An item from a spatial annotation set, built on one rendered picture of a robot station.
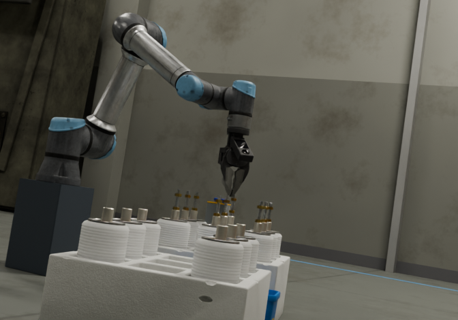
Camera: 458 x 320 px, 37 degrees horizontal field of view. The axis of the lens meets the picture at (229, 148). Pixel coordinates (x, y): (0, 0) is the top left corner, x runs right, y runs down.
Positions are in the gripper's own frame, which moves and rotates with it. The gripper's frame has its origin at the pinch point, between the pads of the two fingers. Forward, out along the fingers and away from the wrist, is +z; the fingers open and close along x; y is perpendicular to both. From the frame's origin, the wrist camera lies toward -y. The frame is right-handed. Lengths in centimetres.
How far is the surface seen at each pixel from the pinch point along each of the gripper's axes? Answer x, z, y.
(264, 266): 0.7, 18.0, -35.1
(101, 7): 6, -135, 353
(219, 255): 29, 13, -79
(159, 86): -52, -81, 351
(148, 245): 35, 15, -46
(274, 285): -2.1, 22.5, -36.6
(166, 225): 24.0, 11.5, -18.2
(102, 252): 49, 15, -67
